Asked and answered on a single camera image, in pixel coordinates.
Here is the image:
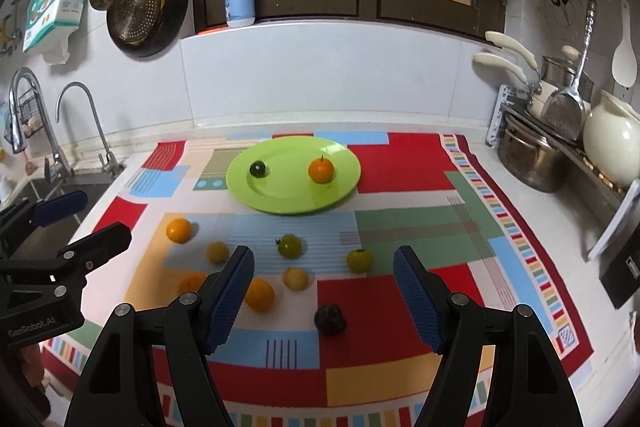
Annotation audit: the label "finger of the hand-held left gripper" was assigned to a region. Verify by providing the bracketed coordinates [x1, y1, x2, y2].
[0, 222, 133, 297]
[0, 189, 89, 240]

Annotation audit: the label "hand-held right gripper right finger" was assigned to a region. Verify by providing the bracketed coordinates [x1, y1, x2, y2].
[392, 245, 583, 427]

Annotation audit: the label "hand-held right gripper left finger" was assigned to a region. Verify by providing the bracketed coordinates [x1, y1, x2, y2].
[64, 246, 256, 427]

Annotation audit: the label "orange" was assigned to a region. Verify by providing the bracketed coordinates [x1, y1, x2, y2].
[244, 278, 276, 312]
[307, 155, 335, 184]
[178, 273, 208, 297]
[166, 218, 193, 244]

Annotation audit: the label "yellow round fruit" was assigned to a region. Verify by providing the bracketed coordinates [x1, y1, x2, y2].
[283, 267, 309, 292]
[206, 242, 230, 265]

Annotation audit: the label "dark purple round fruit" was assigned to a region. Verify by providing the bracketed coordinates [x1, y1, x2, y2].
[314, 304, 347, 336]

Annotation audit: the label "green plate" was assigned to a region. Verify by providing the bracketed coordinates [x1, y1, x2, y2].
[226, 137, 362, 215]

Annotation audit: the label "steel sink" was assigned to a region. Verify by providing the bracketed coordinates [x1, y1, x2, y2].
[0, 167, 113, 268]

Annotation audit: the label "tall chrome faucet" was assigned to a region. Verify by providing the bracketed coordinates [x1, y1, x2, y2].
[9, 68, 76, 184]

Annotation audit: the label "slim chrome faucet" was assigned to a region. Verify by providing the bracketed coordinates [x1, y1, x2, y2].
[56, 82, 126, 178]

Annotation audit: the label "green round fruit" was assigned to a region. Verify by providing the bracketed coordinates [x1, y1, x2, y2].
[275, 234, 303, 259]
[346, 248, 374, 274]

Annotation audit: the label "colourful patchwork table mat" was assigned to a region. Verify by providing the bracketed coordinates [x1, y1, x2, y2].
[40, 132, 596, 427]

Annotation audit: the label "stainless steel pot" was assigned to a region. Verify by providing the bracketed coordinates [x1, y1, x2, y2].
[498, 114, 576, 194]

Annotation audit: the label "wrapped tissue pack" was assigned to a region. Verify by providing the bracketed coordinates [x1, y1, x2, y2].
[22, 0, 96, 65]

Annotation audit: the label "black box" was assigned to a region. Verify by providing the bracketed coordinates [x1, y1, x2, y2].
[600, 239, 640, 311]

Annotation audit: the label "white plastic grid rack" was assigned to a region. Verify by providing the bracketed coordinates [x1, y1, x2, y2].
[487, 84, 527, 148]

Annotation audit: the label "gold perforated strainer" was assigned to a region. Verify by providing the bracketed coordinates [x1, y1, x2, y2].
[110, 0, 167, 46]

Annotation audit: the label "white flat board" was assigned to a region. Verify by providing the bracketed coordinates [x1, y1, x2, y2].
[587, 179, 640, 261]

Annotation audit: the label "cream ceramic pot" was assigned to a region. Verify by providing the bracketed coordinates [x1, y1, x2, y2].
[582, 89, 640, 188]

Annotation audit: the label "white rice paddle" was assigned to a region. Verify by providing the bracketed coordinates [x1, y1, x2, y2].
[612, 0, 639, 86]

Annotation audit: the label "black scissors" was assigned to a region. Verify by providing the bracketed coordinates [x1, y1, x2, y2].
[549, 0, 576, 22]

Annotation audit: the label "wire sink basket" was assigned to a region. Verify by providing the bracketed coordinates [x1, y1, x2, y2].
[5, 89, 42, 141]

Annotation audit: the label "cream-handled steel saucepan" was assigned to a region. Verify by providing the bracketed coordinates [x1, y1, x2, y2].
[485, 31, 596, 102]

